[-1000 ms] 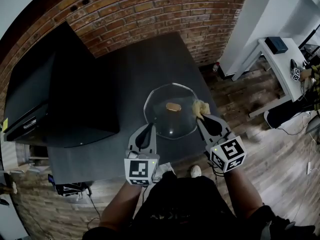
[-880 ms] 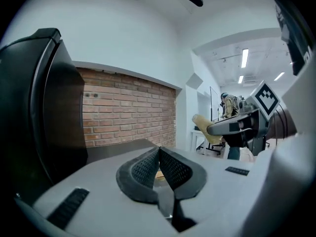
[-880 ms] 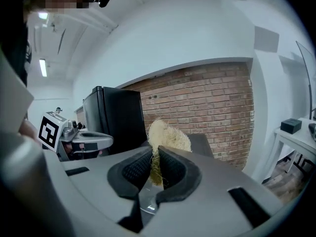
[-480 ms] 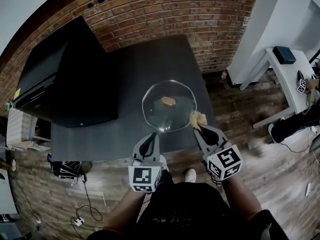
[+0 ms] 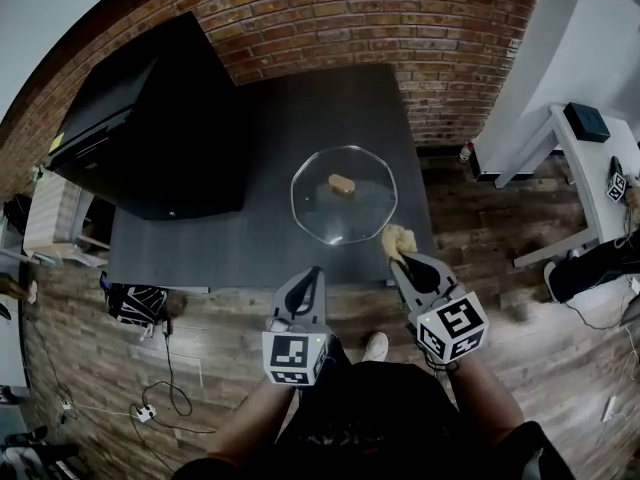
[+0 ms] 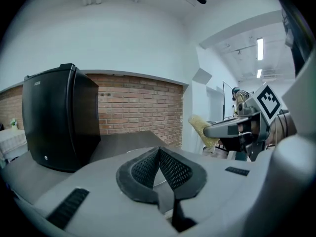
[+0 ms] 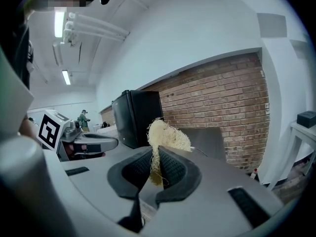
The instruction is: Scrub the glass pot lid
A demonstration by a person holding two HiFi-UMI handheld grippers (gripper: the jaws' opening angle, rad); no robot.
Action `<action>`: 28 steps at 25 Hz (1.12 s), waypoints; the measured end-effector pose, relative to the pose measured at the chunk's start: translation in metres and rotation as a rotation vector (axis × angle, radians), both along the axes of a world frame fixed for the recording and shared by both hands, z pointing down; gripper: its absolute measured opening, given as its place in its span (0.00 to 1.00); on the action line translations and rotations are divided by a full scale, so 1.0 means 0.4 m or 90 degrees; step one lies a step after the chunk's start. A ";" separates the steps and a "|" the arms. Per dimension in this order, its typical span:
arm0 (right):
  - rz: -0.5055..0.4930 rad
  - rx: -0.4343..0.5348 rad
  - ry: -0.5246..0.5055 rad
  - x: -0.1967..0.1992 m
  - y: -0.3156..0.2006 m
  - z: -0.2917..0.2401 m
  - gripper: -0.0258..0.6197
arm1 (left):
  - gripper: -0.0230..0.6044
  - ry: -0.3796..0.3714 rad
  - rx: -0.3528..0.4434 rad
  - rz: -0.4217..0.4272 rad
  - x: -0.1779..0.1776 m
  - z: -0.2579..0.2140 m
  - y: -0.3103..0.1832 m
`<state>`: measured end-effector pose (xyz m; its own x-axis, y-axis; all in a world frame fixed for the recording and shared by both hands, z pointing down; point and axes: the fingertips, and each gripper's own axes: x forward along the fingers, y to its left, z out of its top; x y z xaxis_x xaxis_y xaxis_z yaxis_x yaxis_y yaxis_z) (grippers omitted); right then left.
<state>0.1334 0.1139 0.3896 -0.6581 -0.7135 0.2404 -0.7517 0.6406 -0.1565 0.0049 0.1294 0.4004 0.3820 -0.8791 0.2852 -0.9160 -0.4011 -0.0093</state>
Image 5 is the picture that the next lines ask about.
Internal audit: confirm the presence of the black box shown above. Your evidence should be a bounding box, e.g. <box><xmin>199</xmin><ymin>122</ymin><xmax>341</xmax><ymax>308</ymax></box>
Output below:
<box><xmin>563</xmin><ymin>101</ymin><xmax>611</xmax><ymax>143</ymax></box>

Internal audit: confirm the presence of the person's white shoe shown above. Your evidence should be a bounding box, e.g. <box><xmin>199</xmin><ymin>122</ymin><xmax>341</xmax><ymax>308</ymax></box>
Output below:
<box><xmin>543</xmin><ymin>261</ymin><xmax>559</xmax><ymax>300</ymax></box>
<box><xmin>361</xmin><ymin>331</ymin><xmax>390</xmax><ymax>364</ymax></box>

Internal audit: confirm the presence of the white desk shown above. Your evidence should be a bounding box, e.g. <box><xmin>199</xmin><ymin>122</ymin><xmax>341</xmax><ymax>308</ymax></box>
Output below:
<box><xmin>513</xmin><ymin>102</ymin><xmax>640</xmax><ymax>268</ymax></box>

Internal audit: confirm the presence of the person's right forearm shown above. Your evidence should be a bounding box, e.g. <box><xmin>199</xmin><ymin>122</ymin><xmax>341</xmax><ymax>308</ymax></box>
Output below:
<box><xmin>447</xmin><ymin>357</ymin><xmax>524</xmax><ymax>439</ymax></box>

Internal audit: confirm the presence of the person's left forearm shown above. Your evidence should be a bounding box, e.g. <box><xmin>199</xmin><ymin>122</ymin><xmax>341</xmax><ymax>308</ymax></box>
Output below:
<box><xmin>207</xmin><ymin>382</ymin><xmax>296</xmax><ymax>464</ymax></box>

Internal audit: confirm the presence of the large black appliance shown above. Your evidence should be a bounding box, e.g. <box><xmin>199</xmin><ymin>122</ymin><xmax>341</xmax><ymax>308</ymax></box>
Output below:
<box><xmin>45</xmin><ymin>11</ymin><xmax>249</xmax><ymax>221</ymax></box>

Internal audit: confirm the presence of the black metal rack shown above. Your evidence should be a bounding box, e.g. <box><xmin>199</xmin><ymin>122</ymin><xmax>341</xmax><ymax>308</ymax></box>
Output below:
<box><xmin>0</xmin><ymin>425</ymin><xmax>81</xmax><ymax>480</ymax></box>

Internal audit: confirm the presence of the black floor cable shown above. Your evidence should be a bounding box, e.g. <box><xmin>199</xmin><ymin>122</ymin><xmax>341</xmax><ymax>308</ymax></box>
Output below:
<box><xmin>129</xmin><ymin>317</ymin><xmax>216</xmax><ymax>469</ymax></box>

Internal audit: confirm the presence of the person's black shirt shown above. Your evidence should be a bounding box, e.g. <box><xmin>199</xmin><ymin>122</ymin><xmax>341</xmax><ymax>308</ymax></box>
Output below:
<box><xmin>172</xmin><ymin>340</ymin><xmax>576</xmax><ymax>480</ymax></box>

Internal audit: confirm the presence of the clear glass plate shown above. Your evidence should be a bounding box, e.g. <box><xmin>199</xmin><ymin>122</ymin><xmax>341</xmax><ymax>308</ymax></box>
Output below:
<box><xmin>290</xmin><ymin>144</ymin><xmax>400</xmax><ymax>246</ymax></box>

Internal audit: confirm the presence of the black and white patterned bag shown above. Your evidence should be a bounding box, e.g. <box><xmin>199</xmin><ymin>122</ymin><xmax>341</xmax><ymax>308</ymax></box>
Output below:
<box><xmin>102</xmin><ymin>271</ymin><xmax>171</xmax><ymax>327</ymax></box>

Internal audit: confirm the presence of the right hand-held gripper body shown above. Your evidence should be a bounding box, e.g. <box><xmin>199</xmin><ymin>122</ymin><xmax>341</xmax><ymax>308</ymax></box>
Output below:
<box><xmin>405</xmin><ymin>287</ymin><xmax>490</xmax><ymax>365</ymax></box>

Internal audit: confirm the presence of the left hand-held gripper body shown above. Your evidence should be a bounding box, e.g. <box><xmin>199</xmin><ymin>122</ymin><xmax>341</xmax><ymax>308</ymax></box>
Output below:
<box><xmin>262</xmin><ymin>313</ymin><xmax>331</xmax><ymax>388</ymax></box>

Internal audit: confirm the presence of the white slatted shelf unit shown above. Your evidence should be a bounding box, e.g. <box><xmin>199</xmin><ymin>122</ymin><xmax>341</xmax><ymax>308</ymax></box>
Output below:
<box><xmin>22</xmin><ymin>172</ymin><xmax>114</xmax><ymax>264</ymax></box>

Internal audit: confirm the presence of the black stand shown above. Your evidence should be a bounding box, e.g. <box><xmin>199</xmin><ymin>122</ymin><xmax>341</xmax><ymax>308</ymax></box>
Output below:
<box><xmin>619</xmin><ymin>297</ymin><xmax>640</xmax><ymax>329</ymax></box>

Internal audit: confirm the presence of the yellow sponge cloth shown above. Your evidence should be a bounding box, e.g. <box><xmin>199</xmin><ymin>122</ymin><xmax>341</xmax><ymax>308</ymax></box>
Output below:
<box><xmin>381</xmin><ymin>223</ymin><xmax>419</xmax><ymax>264</ymax></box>

